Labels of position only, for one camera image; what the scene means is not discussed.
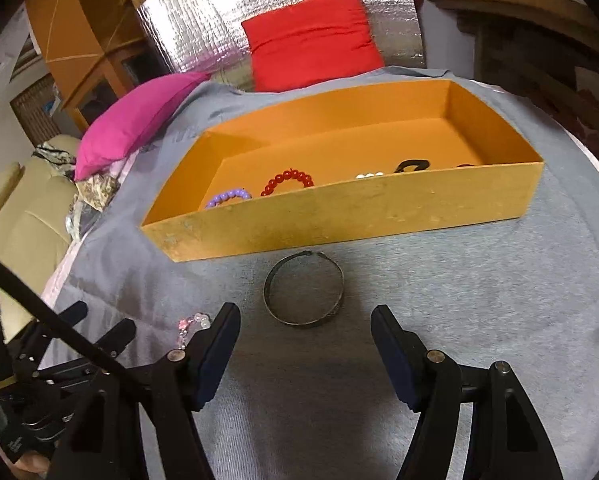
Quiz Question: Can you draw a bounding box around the magenta pillow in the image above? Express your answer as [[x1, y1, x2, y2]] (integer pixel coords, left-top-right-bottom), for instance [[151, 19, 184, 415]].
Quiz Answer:
[[74, 72, 213, 181]]

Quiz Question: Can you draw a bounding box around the silver foil insulation panel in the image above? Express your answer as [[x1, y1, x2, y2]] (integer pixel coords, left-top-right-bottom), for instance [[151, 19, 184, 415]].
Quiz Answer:
[[136, 0, 425, 87]]

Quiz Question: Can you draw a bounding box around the beige patterned cloth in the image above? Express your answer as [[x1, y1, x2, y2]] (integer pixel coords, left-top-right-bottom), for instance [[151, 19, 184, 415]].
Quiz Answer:
[[76, 172, 121, 212]]

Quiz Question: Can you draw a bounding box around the black and white scarf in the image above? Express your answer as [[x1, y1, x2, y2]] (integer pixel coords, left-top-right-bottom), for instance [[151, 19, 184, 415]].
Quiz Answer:
[[33, 143, 78, 177]]

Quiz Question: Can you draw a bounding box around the red pillow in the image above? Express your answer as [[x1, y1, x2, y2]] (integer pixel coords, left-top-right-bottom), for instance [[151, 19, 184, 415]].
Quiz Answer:
[[241, 0, 386, 93]]

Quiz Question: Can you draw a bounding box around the purple bead bracelet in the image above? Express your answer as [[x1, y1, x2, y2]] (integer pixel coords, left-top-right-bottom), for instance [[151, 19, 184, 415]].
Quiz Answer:
[[204, 188, 253, 210]]

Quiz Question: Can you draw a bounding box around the red bead bracelet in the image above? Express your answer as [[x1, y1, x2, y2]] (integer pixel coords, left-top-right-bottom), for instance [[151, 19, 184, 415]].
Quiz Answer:
[[260, 169, 315, 197]]

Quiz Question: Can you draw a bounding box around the orange cardboard box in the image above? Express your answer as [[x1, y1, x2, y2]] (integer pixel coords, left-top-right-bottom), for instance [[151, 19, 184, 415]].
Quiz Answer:
[[140, 79, 546, 263]]

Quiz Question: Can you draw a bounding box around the black cable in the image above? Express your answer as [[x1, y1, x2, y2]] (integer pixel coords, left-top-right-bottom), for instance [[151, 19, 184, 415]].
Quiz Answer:
[[0, 247, 147, 388]]

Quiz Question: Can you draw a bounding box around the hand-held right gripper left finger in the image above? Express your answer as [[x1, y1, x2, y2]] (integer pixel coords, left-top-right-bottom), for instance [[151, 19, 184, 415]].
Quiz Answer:
[[49, 302, 241, 480]]

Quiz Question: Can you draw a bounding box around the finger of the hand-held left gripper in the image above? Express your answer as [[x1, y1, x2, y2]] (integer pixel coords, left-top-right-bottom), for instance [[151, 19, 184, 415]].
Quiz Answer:
[[82, 318, 136, 363], [26, 301, 89, 361]]

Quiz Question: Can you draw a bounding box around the wooden cabinet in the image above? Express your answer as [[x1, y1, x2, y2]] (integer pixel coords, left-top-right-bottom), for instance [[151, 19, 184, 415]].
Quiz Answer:
[[26, 0, 152, 132]]

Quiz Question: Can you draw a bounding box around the black hair tie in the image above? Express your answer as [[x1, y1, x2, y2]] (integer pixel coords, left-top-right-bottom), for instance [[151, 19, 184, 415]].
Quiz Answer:
[[393, 158, 431, 174]]

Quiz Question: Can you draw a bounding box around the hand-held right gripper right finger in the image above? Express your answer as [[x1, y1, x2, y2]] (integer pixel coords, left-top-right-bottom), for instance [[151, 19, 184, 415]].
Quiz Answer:
[[371, 305, 565, 480]]

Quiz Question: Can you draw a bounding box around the grey blanket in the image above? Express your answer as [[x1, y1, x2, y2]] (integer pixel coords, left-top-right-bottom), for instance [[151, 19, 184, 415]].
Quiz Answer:
[[42, 66, 599, 480]]

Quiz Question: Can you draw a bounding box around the pink crystal bead bracelet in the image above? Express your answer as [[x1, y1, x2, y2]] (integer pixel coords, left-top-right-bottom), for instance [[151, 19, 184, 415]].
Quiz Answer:
[[176, 312, 211, 352]]

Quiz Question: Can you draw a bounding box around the pink bed sheet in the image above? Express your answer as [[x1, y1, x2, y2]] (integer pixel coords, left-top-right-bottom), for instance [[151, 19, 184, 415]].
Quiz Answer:
[[42, 152, 132, 303]]

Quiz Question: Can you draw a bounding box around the beige leather sofa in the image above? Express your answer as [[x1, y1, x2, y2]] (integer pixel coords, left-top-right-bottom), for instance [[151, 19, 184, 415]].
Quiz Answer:
[[0, 134, 82, 343]]

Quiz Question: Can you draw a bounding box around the dark metal bangle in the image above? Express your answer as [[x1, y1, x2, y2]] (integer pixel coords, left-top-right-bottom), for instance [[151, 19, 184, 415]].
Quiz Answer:
[[263, 251, 345, 331]]

